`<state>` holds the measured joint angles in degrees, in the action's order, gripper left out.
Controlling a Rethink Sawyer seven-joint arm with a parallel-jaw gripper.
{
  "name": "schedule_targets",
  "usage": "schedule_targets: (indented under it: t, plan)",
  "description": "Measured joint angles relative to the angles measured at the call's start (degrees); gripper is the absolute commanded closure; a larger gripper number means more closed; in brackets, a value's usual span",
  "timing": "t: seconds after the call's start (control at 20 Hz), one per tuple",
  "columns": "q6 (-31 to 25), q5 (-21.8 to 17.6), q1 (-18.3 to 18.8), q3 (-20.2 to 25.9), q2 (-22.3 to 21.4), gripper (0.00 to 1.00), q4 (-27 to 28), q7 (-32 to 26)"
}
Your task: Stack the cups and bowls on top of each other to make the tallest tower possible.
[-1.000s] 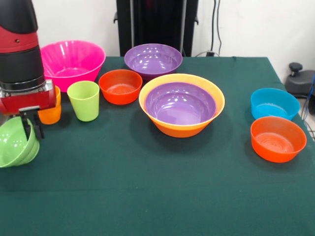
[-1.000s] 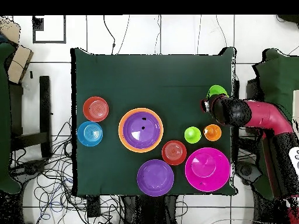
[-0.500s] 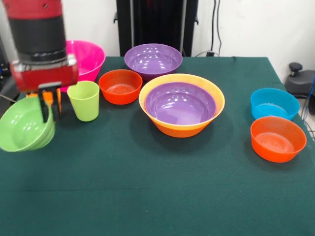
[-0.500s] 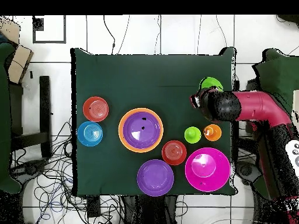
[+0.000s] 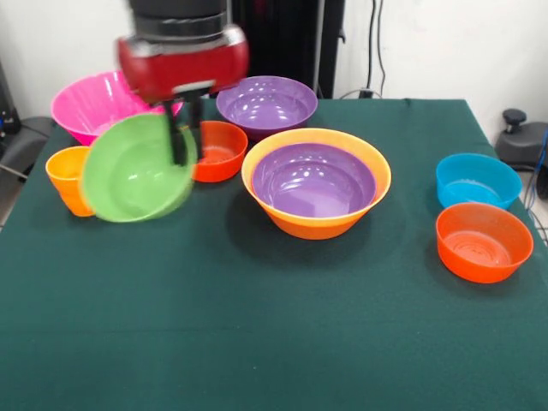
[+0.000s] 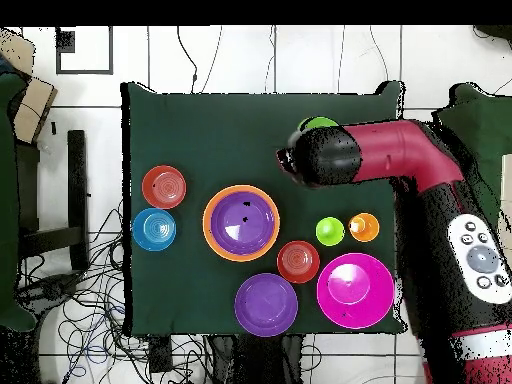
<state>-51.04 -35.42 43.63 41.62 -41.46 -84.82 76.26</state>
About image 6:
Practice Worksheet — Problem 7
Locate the white box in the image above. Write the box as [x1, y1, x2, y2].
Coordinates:
[498, 153, 512, 249]

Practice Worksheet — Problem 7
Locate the large orange bowl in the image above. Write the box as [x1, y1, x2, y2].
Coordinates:
[201, 184, 281, 263]

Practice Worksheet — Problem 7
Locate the small red bowl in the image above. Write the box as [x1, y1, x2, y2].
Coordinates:
[276, 239, 321, 285]
[141, 164, 188, 210]

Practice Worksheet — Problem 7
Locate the large pink bowl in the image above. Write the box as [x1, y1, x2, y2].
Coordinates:
[316, 252, 396, 330]

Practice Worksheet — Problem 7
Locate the cardboard box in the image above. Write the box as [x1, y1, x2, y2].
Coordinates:
[0, 27, 37, 76]
[12, 76, 59, 145]

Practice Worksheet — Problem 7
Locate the black stand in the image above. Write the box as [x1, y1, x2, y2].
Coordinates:
[15, 129, 90, 273]

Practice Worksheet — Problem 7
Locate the dark green tablecloth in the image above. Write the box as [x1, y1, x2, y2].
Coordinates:
[431, 82, 512, 233]
[120, 80, 406, 336]
[0, 73, 38, 333]

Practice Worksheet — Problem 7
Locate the black power adapter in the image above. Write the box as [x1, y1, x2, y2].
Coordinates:
[148, 337, 174, 374]

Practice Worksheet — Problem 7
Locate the black floor cable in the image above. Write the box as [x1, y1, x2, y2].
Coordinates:
[176, 25, 199, 95]

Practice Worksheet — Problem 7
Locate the orange cup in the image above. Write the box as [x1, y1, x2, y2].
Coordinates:
[347, 212, 381, 244]

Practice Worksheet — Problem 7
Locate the small green bowl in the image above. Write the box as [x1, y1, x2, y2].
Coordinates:
[297, 116, 340, 132]

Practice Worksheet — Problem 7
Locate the small blue bowl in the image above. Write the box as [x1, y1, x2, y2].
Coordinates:
[131, 207, 178, 253]

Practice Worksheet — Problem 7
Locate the grey floor stand base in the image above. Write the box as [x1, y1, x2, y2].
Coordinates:
[17, 271, 83, 317]

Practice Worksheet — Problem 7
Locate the black floor frame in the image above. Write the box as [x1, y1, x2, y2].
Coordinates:
[55, 25, 114, 76]

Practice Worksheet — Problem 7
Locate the green cup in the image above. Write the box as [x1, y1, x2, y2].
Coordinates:
[314, 216, 346, 247]

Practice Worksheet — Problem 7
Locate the purple bowl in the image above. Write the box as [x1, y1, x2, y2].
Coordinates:
[234, 272, 300, 338]
[210, 190, 276, 256]

